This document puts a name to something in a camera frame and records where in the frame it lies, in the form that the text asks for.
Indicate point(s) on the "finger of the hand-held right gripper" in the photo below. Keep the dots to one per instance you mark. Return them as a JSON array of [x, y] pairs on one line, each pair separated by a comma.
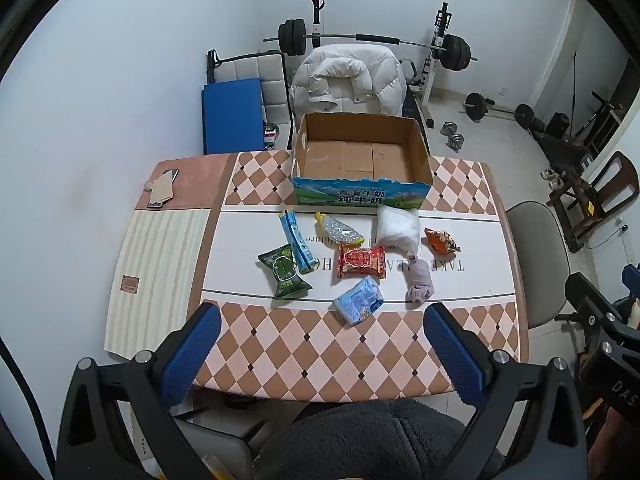
[[632, 276], [590, 305]]

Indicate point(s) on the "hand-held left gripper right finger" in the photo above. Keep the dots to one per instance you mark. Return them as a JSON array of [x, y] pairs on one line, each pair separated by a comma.
[[455, 355]]

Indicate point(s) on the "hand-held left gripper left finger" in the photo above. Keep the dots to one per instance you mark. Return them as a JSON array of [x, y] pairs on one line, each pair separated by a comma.
[[192, 355]]

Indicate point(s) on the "light blue tissue packet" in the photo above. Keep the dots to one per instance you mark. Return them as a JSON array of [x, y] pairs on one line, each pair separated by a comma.
[[357, 301]]

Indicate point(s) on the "orange snack packet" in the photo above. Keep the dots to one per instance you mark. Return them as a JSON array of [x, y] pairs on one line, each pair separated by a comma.
[[440, 241]]

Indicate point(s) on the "green snack packet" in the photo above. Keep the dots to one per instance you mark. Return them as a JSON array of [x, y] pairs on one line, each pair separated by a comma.
[[284, 270]]

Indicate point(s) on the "red snack packet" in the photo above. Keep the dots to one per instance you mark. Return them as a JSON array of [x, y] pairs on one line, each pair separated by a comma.
[[360, 261]]

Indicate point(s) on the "white plastic bag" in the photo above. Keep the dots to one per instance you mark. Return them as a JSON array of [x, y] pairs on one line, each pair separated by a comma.
[[397, 227]]

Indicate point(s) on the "long blue packet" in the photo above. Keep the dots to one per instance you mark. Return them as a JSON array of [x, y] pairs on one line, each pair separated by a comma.
[[298, 242]]

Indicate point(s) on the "yellow silver mesh pouch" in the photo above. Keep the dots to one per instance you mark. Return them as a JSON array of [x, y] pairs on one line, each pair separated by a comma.
[[340, 230]]

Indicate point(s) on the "cardboard box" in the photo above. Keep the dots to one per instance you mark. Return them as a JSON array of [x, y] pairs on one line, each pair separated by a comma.
[[350, 195]]

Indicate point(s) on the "person's right forearm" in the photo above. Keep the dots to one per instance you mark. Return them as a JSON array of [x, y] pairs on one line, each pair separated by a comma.
[[625, 445]]

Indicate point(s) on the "grey office chair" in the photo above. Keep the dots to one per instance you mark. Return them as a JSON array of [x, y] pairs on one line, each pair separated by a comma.
[[535, 240]]

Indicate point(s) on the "white stool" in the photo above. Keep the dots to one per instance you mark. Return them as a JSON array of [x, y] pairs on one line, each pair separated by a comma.
[[220, 440]]

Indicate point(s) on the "dark wooden chair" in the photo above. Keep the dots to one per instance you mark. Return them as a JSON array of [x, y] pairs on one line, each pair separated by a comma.
[[617, 170]]

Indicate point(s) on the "pair of white shoes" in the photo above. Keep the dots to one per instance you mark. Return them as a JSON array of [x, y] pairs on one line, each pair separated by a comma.
[[552, 175]]

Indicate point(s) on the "black scooter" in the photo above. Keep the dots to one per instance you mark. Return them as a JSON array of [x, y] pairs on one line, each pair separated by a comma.
[[600, 115]]

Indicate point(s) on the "small cardboard piece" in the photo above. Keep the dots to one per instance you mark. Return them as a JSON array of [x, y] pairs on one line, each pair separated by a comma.
[[163, 189]]

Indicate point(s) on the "dark smartphone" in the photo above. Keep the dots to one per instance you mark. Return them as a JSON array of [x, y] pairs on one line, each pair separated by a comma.
[[174, 174]]

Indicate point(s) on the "thin black pole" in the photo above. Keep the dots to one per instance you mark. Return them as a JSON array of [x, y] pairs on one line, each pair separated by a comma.
[[575, 90]]

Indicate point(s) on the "chrome dumbbell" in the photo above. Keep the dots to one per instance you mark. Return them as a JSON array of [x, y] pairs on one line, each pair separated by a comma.
[[456, 142], [448, 128]]

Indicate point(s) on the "short barbell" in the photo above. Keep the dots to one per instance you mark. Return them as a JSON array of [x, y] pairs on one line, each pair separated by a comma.
[[474, 106]]

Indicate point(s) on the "red white small box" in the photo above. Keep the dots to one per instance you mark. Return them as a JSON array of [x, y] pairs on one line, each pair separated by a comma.
[[270, 135]]

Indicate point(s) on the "blue foam pad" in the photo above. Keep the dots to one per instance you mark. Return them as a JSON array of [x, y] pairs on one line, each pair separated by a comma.
[[232, 115]]

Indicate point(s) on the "weight bench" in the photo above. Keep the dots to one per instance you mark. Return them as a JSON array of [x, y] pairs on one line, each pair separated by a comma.
[[412, 105]]

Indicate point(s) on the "grey cushioned folding chair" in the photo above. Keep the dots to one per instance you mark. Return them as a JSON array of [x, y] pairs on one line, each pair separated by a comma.
[[272, 80]]

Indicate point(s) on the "white down jacket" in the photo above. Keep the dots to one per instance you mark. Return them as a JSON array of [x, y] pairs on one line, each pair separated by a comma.
[[350, 80]]

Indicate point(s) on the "black barbell with plates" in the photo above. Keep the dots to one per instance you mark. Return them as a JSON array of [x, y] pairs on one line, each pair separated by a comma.
[[380, 37]]

